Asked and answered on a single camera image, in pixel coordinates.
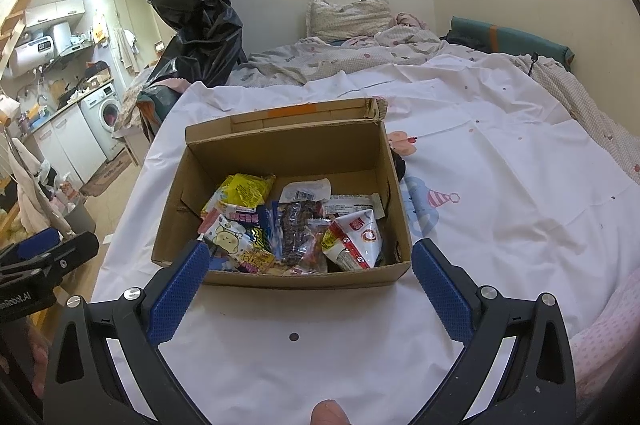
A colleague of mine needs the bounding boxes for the green mat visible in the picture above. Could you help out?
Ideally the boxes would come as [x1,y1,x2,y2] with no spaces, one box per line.
[450,16,576,71]

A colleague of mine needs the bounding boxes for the brown floor mat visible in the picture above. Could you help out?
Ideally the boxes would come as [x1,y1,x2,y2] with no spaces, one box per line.
[80,160,133,198]

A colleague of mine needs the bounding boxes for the wooden staircase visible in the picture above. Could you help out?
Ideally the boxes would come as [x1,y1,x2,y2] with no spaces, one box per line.
[0,0,36,71]

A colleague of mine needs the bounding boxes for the white water heater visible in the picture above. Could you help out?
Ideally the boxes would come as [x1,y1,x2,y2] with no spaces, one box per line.
[10,36,56,78]

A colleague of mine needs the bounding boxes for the white printed bed sheet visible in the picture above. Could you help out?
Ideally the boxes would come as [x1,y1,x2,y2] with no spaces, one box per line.
[92,50,640,425]

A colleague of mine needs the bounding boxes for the red white snack bar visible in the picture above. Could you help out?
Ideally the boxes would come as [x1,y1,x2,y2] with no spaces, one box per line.
[322,194,386,221]

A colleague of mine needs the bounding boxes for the patterned pillow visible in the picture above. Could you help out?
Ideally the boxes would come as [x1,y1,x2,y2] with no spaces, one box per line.
[306,0,393,43]

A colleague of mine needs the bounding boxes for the white wall cabinet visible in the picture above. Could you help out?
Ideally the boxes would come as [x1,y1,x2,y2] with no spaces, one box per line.
[25,0,86,28]

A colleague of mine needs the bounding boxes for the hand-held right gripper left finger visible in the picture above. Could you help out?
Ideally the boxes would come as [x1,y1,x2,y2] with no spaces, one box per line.
[42,239,211,425]

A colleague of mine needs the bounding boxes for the clear red snack packet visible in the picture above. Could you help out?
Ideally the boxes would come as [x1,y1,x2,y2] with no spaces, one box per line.
[299,217,335,275]

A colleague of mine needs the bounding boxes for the dark brown snack bar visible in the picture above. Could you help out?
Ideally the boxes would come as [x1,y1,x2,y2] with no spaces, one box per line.
[277,200,321,266]

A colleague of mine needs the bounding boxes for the brown cardboard box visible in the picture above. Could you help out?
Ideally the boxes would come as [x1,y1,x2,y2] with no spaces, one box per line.
[151,98,413,291]

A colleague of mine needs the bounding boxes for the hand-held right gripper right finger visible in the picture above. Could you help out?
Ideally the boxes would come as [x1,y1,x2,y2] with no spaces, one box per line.
[411,237,578,425]

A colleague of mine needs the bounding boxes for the white cartoon snack packet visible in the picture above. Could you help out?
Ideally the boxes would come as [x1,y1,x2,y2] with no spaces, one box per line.
[197,205,276,276]

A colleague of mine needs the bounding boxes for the white washing machine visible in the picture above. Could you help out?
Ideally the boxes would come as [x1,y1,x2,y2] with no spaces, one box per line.
[80,84,126,162]

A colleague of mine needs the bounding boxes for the beige dotted quilt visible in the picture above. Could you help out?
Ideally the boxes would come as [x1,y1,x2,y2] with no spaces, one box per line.
[515,55,640,186]

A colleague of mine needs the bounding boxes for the white red triangular snack packet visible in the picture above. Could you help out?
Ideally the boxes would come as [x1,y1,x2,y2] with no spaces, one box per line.
[322,210,384,272]

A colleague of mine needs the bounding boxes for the grey patterned quilt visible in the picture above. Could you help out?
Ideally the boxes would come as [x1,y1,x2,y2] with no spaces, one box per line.
[227,12,443,86]

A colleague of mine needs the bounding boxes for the hanging white towel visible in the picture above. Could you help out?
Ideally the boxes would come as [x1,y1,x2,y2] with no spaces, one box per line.
[115,28,138,71]

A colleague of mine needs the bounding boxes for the white base cabinet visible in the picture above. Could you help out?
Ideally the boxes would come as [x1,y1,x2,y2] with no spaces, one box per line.
[35,105,108,183]

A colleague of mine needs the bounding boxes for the person's right hand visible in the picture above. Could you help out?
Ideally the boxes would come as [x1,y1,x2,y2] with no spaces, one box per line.
[311,399,348,425]

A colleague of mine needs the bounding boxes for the pink dotted blanket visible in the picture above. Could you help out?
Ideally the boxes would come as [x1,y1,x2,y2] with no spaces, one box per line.
[570,267,640,406]

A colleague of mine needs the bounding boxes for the grey trash bin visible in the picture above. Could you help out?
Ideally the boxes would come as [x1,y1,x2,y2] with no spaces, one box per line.
[65,200,97,236]

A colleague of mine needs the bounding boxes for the hanging white clothes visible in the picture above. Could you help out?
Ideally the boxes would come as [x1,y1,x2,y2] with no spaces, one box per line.
[0,135,61,238]

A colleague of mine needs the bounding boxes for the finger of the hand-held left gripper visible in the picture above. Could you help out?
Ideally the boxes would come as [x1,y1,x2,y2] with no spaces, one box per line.
[0,227,61,260]
[27,231,100,287]

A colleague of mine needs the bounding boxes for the pile of clothes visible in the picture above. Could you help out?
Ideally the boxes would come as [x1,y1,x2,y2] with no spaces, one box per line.
[117,75,188,136]

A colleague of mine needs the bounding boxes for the range hood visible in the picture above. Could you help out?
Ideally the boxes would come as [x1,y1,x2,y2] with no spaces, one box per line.
[50,22,93,56]

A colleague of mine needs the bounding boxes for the person's left hand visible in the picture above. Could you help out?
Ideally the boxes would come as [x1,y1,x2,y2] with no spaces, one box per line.
[22,322,53,373]

